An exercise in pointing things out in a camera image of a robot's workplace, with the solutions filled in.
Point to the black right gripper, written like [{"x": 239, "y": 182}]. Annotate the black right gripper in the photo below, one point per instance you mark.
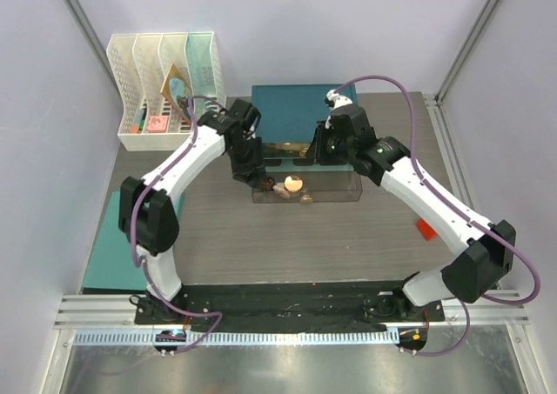
[{"x": 317, "y": 154}]

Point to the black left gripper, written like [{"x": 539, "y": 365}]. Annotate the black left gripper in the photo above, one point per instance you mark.
[{"x": 243, "y": 172}]

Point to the clear acrylic drawer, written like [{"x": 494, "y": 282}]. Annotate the clear acrylic drawer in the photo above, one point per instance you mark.
[
  {"x": 286, "y": 150},
  {"x": 322, "y": 184}
]

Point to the small black jar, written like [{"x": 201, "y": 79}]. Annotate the small black jar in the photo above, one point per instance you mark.
[{"x": 268, "y": 184}]

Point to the gold round compact jar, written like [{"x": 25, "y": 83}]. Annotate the gold round compact jar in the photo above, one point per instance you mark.
[{"x": 293, "y": 184}]

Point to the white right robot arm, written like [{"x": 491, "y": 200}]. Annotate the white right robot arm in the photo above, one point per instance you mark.
[{"x": 481, "y": 257}]

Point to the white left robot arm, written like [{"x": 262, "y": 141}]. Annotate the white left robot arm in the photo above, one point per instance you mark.
[{"x": 147, "y": 214}]

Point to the teal drawer cabinet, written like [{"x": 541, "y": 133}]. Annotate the teal drawer cabinet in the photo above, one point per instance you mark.
[{"x": 290, "y": 112}]

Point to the triangular gold teal card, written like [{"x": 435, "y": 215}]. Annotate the triangular gold teal card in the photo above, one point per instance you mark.
[{"x": 176, "y": 90}]

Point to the pink eraser block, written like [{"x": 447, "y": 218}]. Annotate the pink eraser block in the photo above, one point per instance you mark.
[{"x": 157, "y": 124}]

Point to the white perforated file organizer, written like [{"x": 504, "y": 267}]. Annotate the white perforated file organizer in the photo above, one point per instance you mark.
[{"x": 155, "y": 74}]

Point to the orange green markers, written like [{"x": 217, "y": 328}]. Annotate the orange green markers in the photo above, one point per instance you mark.
[{"x": 139, "y": 120}]

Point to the orange cube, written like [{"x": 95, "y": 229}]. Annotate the orange cube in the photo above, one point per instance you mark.
[{"x": 427, "y": 232}]

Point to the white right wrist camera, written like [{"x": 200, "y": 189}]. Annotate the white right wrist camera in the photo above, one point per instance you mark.
[{"x": 334, "y": 100}]

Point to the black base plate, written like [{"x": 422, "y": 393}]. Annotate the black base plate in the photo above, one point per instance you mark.
[{"x": 299, "y": 307}]

